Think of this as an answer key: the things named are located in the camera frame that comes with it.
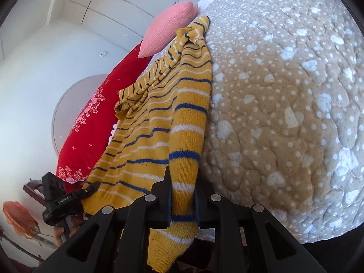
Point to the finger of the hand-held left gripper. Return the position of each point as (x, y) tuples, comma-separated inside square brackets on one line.
[(91, 189)]

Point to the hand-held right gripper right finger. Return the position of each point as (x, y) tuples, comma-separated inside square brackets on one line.
[(203, 207)]

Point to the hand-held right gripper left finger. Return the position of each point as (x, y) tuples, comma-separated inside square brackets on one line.
[(160, 204)]

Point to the yellow striped knit sweater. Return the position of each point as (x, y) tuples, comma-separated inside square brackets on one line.
[(159, 125)]

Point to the person's left hand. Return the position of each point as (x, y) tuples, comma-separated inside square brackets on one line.
[(59, 233)]

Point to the red embroidered long pillow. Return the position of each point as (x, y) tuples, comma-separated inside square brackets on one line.
[(93, 125)]

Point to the round white headboard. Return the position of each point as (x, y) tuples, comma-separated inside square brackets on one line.
[(65, 105)]

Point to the beige heart-print quilt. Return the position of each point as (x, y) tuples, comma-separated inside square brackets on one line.
[(270, 119)]

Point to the pink knit pillow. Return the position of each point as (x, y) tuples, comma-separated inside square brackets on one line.
[(167, 27)]

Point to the white glossy wardrobe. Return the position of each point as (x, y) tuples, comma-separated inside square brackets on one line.
[(113, 2)]

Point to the orange tree wall picture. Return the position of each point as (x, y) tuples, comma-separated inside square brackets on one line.
[(20, 219)]

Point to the white wall switch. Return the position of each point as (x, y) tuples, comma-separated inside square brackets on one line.
[(103, 53)]

